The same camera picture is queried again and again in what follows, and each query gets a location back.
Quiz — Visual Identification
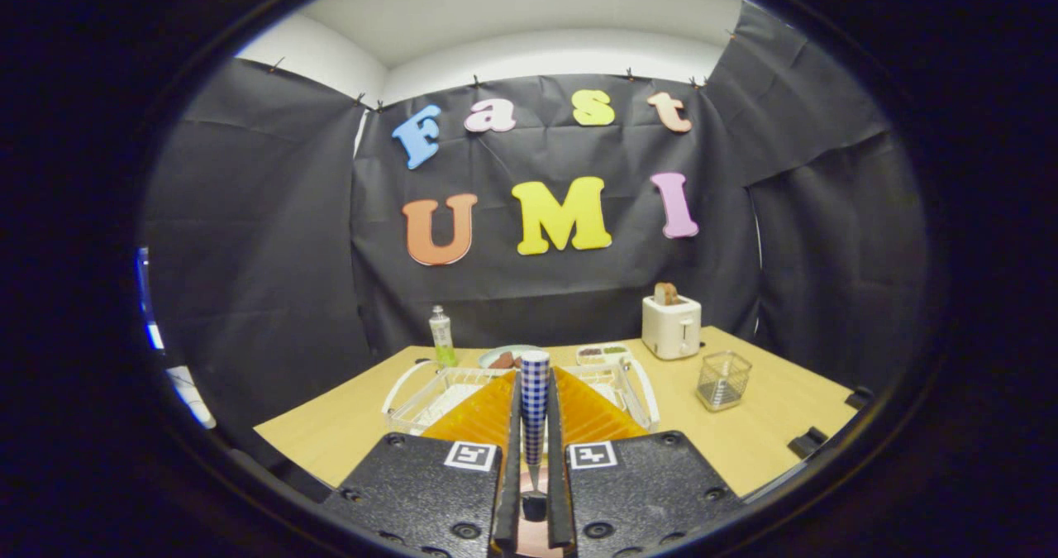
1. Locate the white wire dish rack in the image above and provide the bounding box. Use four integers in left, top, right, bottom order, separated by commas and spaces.
382, 358, 662, 436

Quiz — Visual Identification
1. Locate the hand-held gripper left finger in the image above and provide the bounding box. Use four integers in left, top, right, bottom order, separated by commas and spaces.
322, 370, 523, 558

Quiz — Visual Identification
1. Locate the green liquid bottle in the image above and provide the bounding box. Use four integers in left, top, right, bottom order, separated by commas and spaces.
428, 305, 458, 369

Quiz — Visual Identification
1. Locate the pale green dish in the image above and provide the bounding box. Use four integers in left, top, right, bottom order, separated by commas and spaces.
478, 344, 542, 370

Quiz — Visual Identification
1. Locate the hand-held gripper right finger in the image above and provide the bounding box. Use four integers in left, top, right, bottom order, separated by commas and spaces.
546, 366, 749, 558

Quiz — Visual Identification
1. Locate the clear wire basket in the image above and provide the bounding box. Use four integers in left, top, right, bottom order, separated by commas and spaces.
696, 351, 753, 413

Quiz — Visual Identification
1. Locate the pink plate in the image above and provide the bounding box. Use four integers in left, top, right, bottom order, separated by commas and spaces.
514, 459, 565, 558

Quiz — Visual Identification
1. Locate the white toaster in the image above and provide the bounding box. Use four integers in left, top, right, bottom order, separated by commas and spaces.
641, 295, 703, 361

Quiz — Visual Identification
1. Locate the black backdrop cloth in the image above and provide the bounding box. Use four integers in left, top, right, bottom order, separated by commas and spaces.
141, 0, 931, 476

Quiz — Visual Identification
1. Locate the blue checkered handle spoon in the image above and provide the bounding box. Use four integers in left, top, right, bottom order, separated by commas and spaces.
519, 350, 552, 524

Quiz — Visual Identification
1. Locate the white divided tray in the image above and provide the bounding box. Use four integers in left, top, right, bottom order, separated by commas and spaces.
576, 343, 633, 367

